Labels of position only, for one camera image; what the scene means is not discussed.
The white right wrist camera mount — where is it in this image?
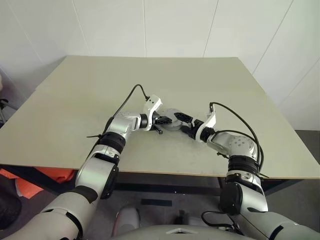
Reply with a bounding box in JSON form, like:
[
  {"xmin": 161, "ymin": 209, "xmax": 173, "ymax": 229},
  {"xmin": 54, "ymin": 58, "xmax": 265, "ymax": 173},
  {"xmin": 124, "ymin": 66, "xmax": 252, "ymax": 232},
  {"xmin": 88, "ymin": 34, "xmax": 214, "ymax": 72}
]
[{"xmin": 194, "ymin": 103, "xmax": 218, "ymax": 145}]

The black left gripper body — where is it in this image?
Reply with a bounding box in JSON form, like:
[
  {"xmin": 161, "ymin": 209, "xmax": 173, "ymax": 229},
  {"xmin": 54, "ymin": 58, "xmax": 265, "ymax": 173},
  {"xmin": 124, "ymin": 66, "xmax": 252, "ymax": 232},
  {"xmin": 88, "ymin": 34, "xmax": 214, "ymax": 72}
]
[{"xmin": 151, "ymin": 112, "xmax": 165, "ymax": 135}]

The orange sheet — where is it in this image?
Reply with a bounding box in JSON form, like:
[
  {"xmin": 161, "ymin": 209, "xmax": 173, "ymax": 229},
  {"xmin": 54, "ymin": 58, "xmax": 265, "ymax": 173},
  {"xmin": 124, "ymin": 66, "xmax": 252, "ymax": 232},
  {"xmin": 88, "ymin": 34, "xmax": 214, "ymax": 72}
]
[{"xmin": 0, "ymin": 166, "xmax": 76, "ymax": 200}]

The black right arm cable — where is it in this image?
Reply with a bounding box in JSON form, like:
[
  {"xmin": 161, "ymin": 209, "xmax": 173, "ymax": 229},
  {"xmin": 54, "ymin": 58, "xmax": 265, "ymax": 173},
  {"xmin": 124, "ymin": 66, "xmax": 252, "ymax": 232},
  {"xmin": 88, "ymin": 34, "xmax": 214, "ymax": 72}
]
[{"xmin": 209, "ymin": 101, "xmax": 265, "ymax": 173}]

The beige table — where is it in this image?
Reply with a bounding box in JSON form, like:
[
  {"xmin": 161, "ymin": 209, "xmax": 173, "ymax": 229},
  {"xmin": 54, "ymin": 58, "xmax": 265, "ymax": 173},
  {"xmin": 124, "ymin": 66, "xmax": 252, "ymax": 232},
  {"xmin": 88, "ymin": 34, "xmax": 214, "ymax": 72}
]
[{"xmin": 0, "ymin": 55, "xmax": 320, "ymax": 181}]

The black round object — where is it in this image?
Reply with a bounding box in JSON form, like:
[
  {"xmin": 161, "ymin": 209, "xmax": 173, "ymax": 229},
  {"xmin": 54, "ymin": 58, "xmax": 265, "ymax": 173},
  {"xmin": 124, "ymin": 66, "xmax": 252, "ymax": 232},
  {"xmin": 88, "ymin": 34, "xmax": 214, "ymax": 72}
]
[{"xmin": 0, "ymin": 174, "xmax": 23, "ymax": 230}]

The black table frame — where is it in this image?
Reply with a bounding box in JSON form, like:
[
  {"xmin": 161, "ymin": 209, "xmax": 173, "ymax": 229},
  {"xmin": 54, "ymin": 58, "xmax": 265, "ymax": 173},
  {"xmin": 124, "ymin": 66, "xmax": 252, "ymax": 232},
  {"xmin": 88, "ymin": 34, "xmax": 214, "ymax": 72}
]
[{"xmin": 0, "ymin": 163, "xmax": 303, "ymax": 201}]

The thin black cable loop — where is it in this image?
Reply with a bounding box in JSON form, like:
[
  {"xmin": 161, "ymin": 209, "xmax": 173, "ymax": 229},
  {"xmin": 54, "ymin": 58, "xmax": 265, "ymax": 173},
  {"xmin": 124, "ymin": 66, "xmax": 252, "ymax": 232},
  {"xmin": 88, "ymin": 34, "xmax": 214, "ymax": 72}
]
[{"xmin": 201, "ymin": 211, "xmax": 241, "ymax": 231}]

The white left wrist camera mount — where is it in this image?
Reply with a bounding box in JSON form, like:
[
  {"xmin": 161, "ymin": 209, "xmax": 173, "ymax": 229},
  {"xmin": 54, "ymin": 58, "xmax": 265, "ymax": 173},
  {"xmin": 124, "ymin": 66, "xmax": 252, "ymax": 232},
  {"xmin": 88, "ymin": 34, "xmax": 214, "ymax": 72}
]
[{"xmin": 142, "ymin": 94, "xmax": 163, "ymax": 132}]

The black floor tape strip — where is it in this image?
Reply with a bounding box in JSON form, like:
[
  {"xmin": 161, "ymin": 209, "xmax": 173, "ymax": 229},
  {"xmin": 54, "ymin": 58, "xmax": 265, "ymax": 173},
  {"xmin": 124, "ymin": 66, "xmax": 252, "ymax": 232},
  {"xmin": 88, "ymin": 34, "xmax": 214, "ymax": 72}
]
[{"xmin": 141, "ymin": 198, "xmax": 173, "ymax": 207}]

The grey robot torso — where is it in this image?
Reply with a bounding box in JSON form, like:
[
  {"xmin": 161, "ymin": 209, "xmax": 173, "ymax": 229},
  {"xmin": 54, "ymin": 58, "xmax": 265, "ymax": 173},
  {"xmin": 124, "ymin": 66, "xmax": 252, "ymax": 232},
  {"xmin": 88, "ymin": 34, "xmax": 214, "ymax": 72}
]
[{"xmin": 113, "ymin": 223, "xmax": 241, "ymax": 240}]

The black metal chair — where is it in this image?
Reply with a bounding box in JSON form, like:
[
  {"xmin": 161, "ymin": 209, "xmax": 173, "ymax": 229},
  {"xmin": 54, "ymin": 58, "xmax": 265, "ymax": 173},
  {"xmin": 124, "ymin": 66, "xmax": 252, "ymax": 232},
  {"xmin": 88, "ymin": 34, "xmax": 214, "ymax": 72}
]
[{"xmin": 0, "ymin": 98, "xmax": 18, "ymax": 123}]

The grey motor housing lid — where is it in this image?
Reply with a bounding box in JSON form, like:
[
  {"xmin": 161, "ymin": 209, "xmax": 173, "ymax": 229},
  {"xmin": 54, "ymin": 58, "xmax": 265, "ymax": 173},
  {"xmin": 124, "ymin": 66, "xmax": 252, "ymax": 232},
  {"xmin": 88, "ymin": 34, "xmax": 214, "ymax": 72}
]
[{"xmin": 159, "ymin": 107, "xmax": 186, "ymax": 126}]

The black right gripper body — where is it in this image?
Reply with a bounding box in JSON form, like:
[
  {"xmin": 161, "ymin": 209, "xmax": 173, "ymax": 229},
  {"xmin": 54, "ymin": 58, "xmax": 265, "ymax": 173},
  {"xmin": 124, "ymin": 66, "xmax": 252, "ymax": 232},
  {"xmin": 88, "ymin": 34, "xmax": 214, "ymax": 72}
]
[{"xmin": 185, "ymin": 119, "xmax": 205, "ymax": 140}]

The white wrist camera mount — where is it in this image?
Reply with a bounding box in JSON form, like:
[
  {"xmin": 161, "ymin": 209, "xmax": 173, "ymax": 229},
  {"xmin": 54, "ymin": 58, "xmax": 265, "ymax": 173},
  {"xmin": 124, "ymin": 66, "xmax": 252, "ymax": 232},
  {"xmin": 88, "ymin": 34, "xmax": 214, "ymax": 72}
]
[
  {"xmin": 194, "ymin": 103, "xmax": 218, "ymax": 145},
  {"xmin": 142, "ymin": 94, "xmax": 163, "ymax": 132}
]

